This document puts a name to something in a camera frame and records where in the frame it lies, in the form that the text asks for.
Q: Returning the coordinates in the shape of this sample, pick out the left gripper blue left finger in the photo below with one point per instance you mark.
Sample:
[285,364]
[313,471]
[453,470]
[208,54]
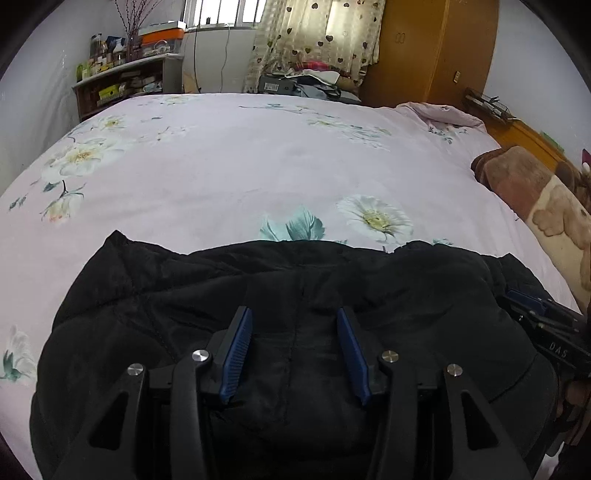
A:
[215,371]

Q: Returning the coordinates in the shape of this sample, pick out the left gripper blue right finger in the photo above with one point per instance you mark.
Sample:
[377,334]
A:
[387,390]

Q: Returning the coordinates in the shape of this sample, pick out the black hooded puffer jacket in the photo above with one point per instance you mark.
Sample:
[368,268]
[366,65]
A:
[295,414]

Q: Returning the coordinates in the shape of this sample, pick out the clothes pile by curtain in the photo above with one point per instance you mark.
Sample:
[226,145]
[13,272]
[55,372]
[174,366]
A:
[322,83]

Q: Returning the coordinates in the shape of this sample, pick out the right hand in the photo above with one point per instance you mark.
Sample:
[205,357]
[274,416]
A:
[575,395]

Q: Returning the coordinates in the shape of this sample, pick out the brown bear print blanket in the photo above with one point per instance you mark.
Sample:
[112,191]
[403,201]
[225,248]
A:
[555,205]

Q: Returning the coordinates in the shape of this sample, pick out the pink floral duvet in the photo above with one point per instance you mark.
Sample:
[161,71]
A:
[192,172]

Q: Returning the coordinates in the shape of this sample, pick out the wooden headboard shelf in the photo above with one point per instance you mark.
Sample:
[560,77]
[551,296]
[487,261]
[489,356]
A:
[508,130]

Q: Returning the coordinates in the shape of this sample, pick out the wooden shelf unit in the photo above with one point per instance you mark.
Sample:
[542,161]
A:
[159,74]

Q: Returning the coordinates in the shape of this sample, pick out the orange wooden wardrobe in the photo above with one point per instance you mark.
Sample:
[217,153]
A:
[432,51]

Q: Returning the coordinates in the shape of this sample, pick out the orange lidded storage box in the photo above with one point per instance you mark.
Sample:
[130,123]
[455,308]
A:
[161,38]

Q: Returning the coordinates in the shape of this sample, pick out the heart pattern curtain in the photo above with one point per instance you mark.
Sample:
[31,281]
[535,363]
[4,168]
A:
[294,35]

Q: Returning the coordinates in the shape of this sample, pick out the dried purple branches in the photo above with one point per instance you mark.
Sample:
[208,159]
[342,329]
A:
[132,14]

